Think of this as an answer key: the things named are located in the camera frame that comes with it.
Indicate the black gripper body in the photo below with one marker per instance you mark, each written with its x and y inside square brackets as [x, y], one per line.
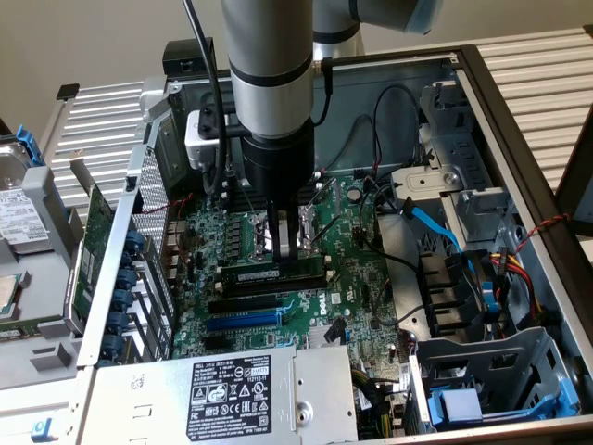
[278, 162]

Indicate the silver chipset heat sink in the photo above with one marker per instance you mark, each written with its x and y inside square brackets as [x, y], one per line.
[317, 340]

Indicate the open metal PC case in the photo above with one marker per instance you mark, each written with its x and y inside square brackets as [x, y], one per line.
[370, 92]

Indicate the dark brown panel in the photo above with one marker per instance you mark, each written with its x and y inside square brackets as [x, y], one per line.
[579, 185]

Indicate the black intrusion switch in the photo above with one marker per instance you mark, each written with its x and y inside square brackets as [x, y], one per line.
[130, 183]

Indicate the blue plastic tab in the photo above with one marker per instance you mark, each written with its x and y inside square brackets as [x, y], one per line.
[491, 299]

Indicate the black fan shroud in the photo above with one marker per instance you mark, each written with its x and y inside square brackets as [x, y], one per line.
[445, 287]

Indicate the green graphics card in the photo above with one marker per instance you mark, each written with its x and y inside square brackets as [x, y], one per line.
[95, 241]

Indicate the grey power supply unit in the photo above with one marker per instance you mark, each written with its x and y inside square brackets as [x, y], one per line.
[139, 408]

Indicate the metal socket cover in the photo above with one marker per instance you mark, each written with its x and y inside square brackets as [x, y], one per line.
[336, 197]

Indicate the small blue clip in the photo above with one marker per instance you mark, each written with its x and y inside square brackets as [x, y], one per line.
[42, 430]

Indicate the silver CPU chip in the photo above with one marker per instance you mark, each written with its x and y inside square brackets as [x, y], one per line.
[7, 296]

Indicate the metal drive bracket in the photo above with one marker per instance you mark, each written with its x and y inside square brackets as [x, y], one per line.
[426, 181]

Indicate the short black expansion slot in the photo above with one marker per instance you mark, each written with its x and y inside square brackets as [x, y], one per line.
[215, 343]

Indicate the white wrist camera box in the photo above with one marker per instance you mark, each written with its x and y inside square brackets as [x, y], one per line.
[199, 143]

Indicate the black block bracket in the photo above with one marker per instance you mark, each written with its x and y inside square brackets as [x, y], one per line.
[183, 55]

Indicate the long black expansion slot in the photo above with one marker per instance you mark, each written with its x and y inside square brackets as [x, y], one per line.
[241, 304]

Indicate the silver hard disk drive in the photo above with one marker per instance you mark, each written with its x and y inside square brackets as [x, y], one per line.
[18, 218]

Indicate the black RAM slot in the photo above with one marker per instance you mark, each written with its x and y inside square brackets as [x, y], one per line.
[237, 199]
[278, 283]
[237, 193]
[237, 185]
[278, 289]
[237, 207]

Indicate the thin metal locking lever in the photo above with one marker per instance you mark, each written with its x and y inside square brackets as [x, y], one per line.
[326, 230]

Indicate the blue disk rail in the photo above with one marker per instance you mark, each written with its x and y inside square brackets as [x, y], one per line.
[28, 146]

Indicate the grey parts rack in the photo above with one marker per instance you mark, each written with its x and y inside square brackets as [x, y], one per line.
[44, 296]

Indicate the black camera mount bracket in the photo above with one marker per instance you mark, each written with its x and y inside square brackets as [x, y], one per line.
[213, 118]

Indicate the bare metal disk bay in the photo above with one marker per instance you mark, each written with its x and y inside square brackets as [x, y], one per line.
[468, 153]

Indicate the blue card retainer clip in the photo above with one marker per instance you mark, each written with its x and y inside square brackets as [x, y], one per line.
[118, 321]
[126, 279]
[123, 300]
[135, 241]
[112, 346]

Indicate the blue disk caddy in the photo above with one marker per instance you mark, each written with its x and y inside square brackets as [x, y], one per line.
[458, 405]

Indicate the green RAM stick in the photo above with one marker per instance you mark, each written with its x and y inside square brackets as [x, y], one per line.
[23, 331]
[250, 275]

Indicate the metal CPU socket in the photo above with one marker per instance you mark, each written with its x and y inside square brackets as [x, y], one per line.
[308, 232]

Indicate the blue expansion slot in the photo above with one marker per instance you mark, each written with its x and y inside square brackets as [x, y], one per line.
[241, 321]

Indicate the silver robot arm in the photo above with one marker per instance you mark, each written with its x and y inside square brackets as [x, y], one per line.
[268, 46]

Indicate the black profile end cap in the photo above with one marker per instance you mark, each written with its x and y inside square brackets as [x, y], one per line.
[68, 91]

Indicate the green Dell motherboard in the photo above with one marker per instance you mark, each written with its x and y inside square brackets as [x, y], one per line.
[352, 278]

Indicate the round coin battery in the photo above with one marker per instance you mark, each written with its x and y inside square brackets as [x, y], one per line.
[354, 193]

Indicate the grey disk bay cage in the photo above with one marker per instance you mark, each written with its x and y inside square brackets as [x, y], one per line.
[509, 357]

